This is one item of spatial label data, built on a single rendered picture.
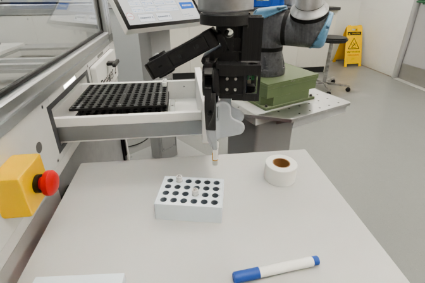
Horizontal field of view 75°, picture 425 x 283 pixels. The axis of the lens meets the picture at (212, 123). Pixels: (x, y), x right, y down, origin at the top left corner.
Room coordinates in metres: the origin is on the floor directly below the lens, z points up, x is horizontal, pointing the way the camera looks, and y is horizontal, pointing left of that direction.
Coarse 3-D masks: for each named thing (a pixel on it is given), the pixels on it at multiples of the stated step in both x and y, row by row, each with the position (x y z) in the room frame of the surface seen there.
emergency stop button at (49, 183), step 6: (42, 174) 0.35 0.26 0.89; (48, 174) 0.35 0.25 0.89; (54, 174) 0.36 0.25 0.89; (42, 180) 0.34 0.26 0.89; (48, 180) 0.34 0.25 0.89; (54, 180) 0.35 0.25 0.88; (42, 186) 0.33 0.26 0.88; (48, 186) 0.34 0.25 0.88; (54, 186) 0.35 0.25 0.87; (42, 192) 0.33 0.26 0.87; (48, 192) 0.33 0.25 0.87; (54, 192) 0.34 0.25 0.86
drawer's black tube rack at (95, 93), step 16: (80, 96) 0.67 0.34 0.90; (96, 96) 0.67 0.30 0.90; (112, 96) 0.68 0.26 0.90; (128, 96) 0.67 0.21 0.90; (144, 96) 0.67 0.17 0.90; (80, 112) 0.60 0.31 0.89; (96, 112) 0.63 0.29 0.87; (112, 112) 0.64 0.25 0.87; (128, 112) 0.63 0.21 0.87; (144, 112) 0.63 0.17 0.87
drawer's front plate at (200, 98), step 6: (198, 72) 0.79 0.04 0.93; (198, 78) 0.73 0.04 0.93; (198, 84) 0.68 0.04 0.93; (198, 90) 0.69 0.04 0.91; (198, 96) 0.70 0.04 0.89; (198, 102) 0.70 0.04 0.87; (198, 108) 0.71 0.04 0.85; (204, 114) 0.57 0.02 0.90; (204, 120) 0.57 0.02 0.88; (204, 126) 0.57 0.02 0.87; (204, 132) 0.57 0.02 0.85; (204, 138) 0.57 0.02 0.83
